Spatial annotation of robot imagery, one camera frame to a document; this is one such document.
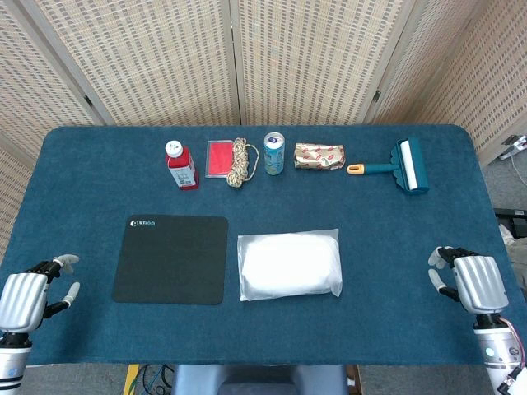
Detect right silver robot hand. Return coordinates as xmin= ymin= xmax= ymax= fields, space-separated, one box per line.
xmin=427 ymin=245 xmax=510 ymax=317

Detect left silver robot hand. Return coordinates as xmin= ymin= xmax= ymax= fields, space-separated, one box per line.
xmin=0 ymin=253 xmax=82 ymax=334

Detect white towel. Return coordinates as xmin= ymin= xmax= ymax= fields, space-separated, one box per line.
xmin=241 ymin=233 xmax=341 ymax=295

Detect clear plastic zip bag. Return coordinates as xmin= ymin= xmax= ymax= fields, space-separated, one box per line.
xmin=236 ymin=228 xmax=343 ymax=303

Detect black box on floor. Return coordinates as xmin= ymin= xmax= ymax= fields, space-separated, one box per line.
xmin=493 ymin=207 xmax=527 ymax=239

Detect blue felt table cover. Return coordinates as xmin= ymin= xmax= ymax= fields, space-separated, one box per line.
xmin=0 ymin=124 xmax=522 ymax=367

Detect yellow floor strip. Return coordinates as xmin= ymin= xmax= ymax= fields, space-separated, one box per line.
xmin=123 ymin=364 xmax=141 ymax=395

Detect teal lint roller orange tip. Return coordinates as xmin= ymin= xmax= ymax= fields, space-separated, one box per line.
xmin=346 ymin=137 xmax=431 ymax=193

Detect white power strip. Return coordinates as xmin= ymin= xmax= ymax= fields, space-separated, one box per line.
xmin=501 ymin=134 xmax=527 ymax=151

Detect black mouse pad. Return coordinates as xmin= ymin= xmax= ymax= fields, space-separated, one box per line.
xmin=112 ymin=214 xmax=230 ymax=306

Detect red juice bottle white cap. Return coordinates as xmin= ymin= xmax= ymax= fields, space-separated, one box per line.
xmin=164 ymin=140 xmax=200 ymax=191

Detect gold foil snack package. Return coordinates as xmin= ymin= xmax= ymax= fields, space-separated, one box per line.
xmin=293 ymin=142 xmax=347 ymax=170

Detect woven folding screen panel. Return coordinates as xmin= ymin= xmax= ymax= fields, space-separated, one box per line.
xmin=364 ymin=0 xmax=527 ymax=165
xmin=0 ymin=0 xmax=114 ymax=264
xmin=230 ymin=0 xmax=415 ymax=127
xmin=20 ymin=0 xmax=244 ymax=127

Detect red card in clear sleeve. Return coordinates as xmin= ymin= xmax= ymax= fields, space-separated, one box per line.
xmin=204 ymin=139 xmax=238 ymax=179

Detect blue grey robot torso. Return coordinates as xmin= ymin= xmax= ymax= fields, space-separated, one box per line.
xmin=170 ymin=364 xmax=349 ymax=395

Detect light blue drink can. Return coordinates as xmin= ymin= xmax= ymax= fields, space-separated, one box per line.
xmin=263 ymin=132 xmax=286 ymax=176

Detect white floor cable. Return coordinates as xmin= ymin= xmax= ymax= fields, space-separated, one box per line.
xmin=500 ymin=147 xmax=527 ymax=186

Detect tangled floor cables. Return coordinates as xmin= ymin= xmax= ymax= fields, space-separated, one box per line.
xmin=139 ymin=364 xmax=176 ymax=395

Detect beige coiled rope bundle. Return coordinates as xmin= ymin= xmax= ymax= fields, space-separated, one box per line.
xmin=226 ymin=137 xmax=261 ymax=189

